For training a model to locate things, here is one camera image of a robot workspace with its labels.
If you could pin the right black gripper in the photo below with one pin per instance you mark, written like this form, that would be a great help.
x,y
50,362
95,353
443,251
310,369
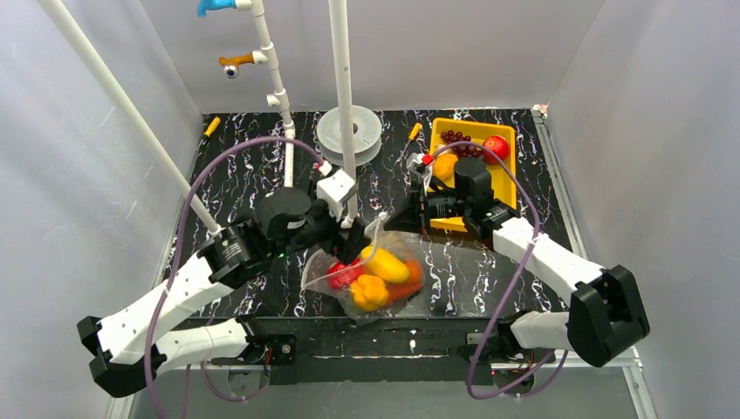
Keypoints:
x,y
421,208

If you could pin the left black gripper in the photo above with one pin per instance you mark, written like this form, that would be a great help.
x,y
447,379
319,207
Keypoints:
x,y
345,236

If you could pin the red bell pepper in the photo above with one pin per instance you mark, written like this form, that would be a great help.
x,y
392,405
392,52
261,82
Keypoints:
x,y
341,276

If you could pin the yellow toy mango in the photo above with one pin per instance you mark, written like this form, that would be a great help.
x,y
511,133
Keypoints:
x,y
384,264

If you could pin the clear zip top bag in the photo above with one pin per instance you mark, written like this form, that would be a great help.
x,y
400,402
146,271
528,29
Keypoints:
x,y
316,268

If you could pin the yellow bell pepper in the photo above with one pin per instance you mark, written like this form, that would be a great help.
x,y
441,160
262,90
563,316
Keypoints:
x,y
369,292

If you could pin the small orange pumpkin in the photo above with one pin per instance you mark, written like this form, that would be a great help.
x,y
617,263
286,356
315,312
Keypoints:
x,y
405,290

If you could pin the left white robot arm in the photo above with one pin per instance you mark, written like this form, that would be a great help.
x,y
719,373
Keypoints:
x,y
131,347

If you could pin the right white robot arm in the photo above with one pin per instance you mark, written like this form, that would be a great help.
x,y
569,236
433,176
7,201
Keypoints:
x,y
606,314

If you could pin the orange toy fruit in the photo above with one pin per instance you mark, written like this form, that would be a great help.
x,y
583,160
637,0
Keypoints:
x,y
444,166

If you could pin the dark grape bunch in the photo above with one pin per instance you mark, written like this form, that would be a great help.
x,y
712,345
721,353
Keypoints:
x,y
461,145

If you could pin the white filament spool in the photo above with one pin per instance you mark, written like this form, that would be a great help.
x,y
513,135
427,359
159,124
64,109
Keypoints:
x,y
367,130

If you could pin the red toy apple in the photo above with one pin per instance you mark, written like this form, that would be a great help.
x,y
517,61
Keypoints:
x,y
497,149

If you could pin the orange tap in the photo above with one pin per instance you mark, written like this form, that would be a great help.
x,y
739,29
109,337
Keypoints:
x,y
231,66

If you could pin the blue tap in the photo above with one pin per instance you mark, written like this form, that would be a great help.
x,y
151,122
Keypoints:
x,y
204,6

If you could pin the diagonal white pipe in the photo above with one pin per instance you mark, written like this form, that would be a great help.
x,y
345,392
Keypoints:
x,y
81,44

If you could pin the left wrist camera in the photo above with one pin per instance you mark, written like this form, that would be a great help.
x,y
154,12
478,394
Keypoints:
x,y
335,187

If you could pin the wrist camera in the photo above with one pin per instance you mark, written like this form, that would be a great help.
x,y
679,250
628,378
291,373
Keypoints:
x,y
421,165
335,187

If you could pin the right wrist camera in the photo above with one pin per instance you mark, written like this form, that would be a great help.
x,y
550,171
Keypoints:
x,y
421,165

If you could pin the yellow handled screwdriver centre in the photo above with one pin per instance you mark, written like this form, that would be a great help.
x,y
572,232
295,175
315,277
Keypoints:
x,y
413,134

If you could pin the yellow handled screwdriver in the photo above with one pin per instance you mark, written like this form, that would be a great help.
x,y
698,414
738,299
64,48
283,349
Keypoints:
x,y
413,134
211,129

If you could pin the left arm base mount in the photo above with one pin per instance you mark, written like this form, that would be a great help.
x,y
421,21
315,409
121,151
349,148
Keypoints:
x,y
269,349

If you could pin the yellow handled screwdriver left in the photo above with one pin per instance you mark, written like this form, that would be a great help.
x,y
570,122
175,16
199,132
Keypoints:
x,y
211,129

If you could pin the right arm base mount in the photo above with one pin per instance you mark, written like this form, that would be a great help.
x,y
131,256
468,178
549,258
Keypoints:
x,y
501,347

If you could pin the white pvc pipe frame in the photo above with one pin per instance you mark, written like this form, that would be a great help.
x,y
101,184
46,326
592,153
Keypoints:
x,y
340,50

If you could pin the aluminium rail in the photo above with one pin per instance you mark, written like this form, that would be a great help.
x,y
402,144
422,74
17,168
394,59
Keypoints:
x,y
230,381

